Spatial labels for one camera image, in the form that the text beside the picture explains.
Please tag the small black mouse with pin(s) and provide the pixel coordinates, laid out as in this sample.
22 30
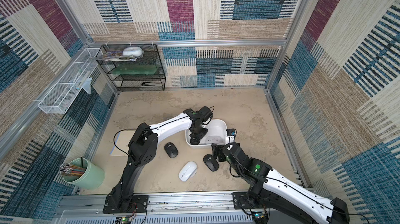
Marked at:
211 163

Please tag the green pencil cup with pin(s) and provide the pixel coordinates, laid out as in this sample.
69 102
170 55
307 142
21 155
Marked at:
91 179

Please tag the white wireless mouse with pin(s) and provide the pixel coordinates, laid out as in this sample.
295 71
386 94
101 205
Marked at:
188 171

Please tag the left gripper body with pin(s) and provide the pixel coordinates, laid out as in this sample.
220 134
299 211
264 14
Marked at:
201 132

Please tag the white wire wall basket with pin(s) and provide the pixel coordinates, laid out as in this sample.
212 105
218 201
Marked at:
76 78

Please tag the bundle of coloured pencils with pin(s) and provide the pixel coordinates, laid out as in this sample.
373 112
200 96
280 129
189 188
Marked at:
71 170

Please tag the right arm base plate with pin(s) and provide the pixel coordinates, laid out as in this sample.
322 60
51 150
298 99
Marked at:
242 201

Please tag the black item on bottom shelf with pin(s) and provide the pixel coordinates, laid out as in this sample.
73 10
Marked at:
151 84

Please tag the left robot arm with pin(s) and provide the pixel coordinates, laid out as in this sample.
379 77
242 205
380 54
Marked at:
142 150

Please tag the white plastic storage box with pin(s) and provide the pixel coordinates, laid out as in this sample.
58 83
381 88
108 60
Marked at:
217 134

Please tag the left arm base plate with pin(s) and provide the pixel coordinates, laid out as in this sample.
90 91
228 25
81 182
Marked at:
114 205

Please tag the green board on shelf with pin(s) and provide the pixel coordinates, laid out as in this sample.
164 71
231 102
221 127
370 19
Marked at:
134 70

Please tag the cream booklet with blue edge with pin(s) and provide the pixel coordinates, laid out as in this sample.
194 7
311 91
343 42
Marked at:
122 140

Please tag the black wireless mouse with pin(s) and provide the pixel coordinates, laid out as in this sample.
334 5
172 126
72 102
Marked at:
171 150

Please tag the white round device on shelf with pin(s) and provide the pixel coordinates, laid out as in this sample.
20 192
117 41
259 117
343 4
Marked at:
133 52

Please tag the magazine on shelf top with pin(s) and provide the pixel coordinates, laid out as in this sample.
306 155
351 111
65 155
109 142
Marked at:
118 56

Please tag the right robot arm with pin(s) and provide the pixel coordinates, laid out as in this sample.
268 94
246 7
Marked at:
270 189

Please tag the black mesh shelf rack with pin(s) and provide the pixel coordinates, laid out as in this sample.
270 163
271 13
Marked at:
124 83

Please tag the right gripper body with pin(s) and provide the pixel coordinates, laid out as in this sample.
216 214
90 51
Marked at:
217 152

